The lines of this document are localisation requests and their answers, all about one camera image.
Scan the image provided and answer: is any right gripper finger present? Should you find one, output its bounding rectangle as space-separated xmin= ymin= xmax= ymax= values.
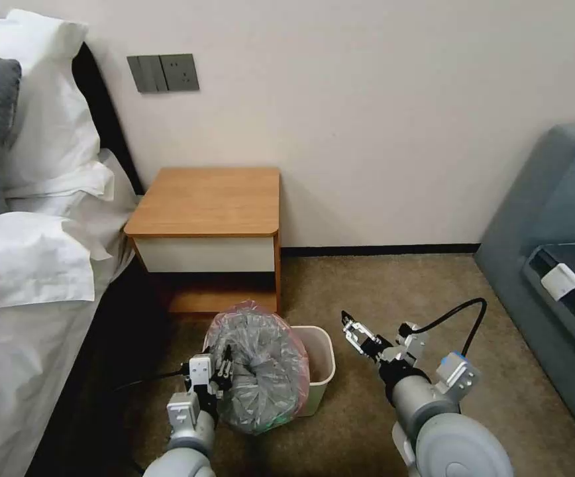
xmin=344 ymin=331 xmax=375 ymax=358
xmin=340 ymin=310 xmax=380 ymax=345

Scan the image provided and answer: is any translucent pink garbage bag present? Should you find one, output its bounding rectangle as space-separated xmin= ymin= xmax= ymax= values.
xmin=203 ymin=298 xmax=311 ymax=436

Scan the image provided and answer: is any white plastic trash can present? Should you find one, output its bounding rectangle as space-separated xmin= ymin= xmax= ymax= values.
xmin=290 ymin=325 xmax=337 ymax=419

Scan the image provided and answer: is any black baseboard strip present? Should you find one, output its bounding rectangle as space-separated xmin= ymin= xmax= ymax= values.
xmin=281 ymin=242 xmax=483 ymax=256

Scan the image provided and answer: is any wooden nightstand with white drawer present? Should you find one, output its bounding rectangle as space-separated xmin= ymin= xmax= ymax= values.
xmin=123 ymin=166 xmax=283 ymax=315

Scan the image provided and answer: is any white tag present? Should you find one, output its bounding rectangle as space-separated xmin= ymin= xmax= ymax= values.
xmin=540 ymin=264 xmax=575 ymax=302

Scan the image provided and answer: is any blue-grey sofa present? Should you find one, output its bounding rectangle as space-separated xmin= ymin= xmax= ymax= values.
xmin=473 ymin=123 xmax=575 ymax=451

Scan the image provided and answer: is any white duvet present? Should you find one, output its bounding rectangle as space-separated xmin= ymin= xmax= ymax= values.
xmin=0 ymin=148 xmax=137 ymax=477

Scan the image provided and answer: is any flat white pillow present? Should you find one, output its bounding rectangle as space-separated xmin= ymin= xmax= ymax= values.
xmin=3 ymin=158 xmax=118 ymax=221

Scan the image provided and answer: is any black bed headboard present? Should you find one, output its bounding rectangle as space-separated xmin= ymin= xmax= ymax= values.
xmin=70 ymin=41 xmax=145 ymax=201

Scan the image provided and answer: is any large white pillow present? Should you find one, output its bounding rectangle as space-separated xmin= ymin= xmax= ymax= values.
xmin=0 ymin=8 xmax=103 ymax=193

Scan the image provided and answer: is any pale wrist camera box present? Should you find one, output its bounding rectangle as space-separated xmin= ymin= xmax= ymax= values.
xmin=189 ymin=353 xmax=216 ymax=388

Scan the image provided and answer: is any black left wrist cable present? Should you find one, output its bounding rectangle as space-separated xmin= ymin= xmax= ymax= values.
xmin=111 ymin=364 xmax=192 ymax=394

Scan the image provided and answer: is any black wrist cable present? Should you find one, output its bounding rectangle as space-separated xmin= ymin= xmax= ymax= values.
xmin=111 ymin=364 xmax=192 ymax=394
xmin=410 ymin=297 xmax=489 ymax=360

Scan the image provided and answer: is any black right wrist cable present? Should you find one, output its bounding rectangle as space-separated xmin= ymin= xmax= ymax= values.
xmin=410 ymin=297 xmax=489 ymax=360

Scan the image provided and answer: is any dark bed frame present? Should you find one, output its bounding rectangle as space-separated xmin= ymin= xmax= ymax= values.
xmin=28 ymin=248 xmax=172 ymax=477

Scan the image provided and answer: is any grey wall switch socket panel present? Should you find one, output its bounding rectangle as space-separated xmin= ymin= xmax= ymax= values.
xmin=126 ymin=53 xmax=201 ymax=94

